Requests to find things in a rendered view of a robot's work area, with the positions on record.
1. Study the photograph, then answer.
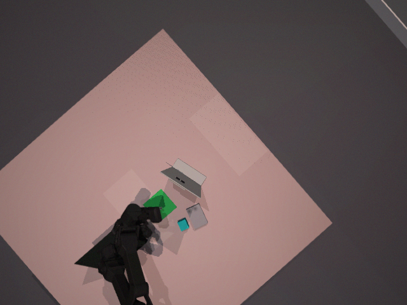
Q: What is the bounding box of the teal cube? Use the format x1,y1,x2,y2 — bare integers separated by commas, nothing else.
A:
177,218,189,231

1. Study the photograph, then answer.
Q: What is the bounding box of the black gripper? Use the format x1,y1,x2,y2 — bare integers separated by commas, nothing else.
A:
135,207,162,225

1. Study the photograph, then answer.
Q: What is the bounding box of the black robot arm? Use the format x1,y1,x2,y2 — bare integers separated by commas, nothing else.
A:
97,203,153,305

